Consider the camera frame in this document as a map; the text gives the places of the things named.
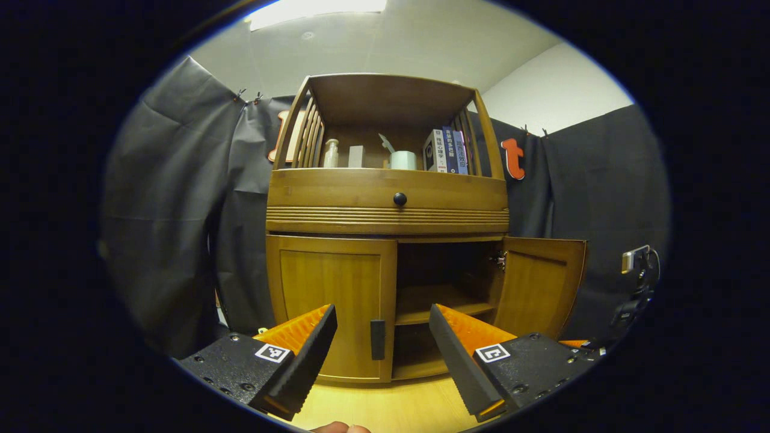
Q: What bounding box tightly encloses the white book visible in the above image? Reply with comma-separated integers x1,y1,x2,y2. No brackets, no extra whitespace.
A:
423,129,447,174

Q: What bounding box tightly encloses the inner wooden shelf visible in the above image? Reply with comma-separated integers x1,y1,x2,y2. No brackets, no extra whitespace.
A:
394,284,497,326

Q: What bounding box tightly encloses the black backdrop cloth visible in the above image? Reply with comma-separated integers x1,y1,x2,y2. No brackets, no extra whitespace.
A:
99,55,671,358

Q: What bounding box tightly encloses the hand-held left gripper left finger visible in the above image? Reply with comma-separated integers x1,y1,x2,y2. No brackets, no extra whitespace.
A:
174,304,338,422

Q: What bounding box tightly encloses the light blue book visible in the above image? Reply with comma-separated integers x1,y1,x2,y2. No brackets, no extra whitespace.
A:
453,130,469,176

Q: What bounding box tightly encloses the wooden double-door shoe cabinet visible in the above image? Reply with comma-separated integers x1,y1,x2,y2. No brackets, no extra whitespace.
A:
265,73,511,384

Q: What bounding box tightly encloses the dark blue book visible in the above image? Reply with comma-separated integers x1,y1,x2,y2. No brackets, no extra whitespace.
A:
442,126,458,174

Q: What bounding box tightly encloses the wooden drawer with black knob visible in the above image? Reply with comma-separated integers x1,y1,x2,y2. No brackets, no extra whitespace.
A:
266,168,510,235

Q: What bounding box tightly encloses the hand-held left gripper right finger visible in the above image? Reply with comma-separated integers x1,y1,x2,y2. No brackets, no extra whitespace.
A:
429,304,602,423

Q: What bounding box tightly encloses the wooden shoe cabinet door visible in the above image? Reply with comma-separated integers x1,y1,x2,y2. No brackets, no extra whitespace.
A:
492,236,588,340
266,235,398,384

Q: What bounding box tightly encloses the ceiling light panel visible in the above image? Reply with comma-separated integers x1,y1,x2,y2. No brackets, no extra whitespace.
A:
245,0,387,32

